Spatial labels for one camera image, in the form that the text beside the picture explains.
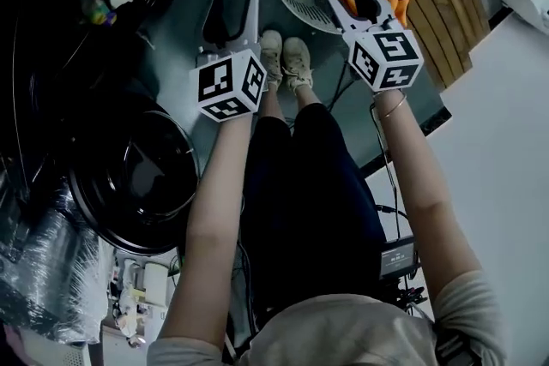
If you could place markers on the white perforated box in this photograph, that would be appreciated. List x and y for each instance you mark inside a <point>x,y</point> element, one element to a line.
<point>56,353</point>

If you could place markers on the person's right beige shoe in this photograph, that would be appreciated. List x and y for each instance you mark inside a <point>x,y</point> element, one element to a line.
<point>298,64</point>

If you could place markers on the black electronics box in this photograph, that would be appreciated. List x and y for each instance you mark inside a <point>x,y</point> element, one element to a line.
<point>399,259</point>

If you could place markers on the wooden slat board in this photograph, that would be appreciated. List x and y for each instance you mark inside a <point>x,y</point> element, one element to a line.
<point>446,13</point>

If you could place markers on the person's grey shirt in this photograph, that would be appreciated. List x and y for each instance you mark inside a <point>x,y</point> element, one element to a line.
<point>343,334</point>

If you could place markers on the gold bangle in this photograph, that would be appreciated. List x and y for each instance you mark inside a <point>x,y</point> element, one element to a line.
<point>399,109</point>

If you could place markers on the person's beige shoe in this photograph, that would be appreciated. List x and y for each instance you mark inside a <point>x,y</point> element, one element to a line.
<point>298,64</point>
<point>271,55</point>

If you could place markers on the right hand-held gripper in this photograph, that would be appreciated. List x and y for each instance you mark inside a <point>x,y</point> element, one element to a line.
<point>386,55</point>

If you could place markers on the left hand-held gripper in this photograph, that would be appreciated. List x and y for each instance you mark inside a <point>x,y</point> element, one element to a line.
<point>214,85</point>

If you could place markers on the person's right forearm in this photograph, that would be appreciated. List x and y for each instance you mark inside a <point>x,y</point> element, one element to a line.
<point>424,193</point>

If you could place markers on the person's black trousers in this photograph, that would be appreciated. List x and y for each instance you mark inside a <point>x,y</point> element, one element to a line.
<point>309,201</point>

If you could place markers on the black washing machine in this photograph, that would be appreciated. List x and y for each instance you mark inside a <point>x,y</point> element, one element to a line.
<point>64,64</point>

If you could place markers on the person's left beige shoe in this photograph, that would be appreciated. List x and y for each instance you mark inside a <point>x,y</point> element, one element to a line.
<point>271,55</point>

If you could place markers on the plastic-wrapped black appliance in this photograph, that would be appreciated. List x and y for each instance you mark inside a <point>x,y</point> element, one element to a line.
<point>47,265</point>

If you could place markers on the person's left forearm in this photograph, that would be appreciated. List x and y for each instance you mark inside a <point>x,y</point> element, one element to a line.
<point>210,218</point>

